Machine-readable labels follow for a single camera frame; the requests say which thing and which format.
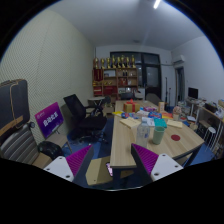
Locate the wooden shelf unit with trophies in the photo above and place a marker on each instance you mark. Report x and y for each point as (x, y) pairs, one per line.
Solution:
(115, 78)

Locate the light wooden chair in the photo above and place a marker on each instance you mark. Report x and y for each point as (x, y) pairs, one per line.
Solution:
(96, 171)

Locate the small brown cardboard box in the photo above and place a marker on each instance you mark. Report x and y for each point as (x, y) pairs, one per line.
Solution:
(161, 107)

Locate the yellow gift box red ribbon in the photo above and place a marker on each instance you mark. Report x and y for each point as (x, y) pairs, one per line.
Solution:
(131, 106)

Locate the black glass door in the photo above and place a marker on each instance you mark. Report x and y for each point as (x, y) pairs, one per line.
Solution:
(151, 75)

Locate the light green cup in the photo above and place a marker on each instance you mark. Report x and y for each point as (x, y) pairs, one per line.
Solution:
(158, 136)

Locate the smartphone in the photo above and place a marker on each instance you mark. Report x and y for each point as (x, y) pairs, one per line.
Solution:
(109, 169)

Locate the white air conditioner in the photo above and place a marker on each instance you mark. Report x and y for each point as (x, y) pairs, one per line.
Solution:
(179, 60)

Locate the teal book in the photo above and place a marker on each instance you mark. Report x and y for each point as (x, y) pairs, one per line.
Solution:
(160, 122)

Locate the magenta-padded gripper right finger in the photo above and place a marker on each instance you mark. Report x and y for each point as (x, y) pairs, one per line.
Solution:
(146, 160)

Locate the grey striped chair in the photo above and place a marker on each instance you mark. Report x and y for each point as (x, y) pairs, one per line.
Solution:
(18, 145)

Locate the flat round red coaster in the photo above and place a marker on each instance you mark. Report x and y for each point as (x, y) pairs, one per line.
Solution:
(175, 137)

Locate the wooden side desk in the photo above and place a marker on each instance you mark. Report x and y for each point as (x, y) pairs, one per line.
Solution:
(208, 115)

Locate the black computer monitor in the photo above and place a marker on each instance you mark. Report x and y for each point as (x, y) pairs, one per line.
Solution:
(192, 93)

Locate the black backpack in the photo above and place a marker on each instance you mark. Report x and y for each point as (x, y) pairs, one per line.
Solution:
(50, 150)

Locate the flat beige book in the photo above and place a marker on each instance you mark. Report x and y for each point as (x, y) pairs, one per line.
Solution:
(174, 124)

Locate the purple sign board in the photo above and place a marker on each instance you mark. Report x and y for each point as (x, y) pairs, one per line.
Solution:
(49, 119)

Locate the thick beige book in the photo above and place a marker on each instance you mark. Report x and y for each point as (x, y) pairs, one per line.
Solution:
(130, 123)

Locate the black case with tan trim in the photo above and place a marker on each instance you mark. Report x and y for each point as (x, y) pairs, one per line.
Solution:
(13, 103)

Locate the black office chair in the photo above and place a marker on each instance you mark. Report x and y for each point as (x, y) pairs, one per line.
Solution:
(81, 116)

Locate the clear plastic water bottle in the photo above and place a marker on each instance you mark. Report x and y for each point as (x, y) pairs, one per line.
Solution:
(143, 133)

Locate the pink flowers in white pot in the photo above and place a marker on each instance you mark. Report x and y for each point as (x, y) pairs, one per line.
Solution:
(176, 112)

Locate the ceiling tube light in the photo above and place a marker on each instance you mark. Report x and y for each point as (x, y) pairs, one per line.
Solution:
(156, 4)

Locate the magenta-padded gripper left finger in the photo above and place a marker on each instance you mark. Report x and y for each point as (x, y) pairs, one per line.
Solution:
(78, 160)

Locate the white round stool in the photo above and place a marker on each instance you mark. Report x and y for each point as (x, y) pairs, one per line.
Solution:
(210, 133)

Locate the small round white table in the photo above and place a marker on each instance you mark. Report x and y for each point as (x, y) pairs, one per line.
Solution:
(96, 99)

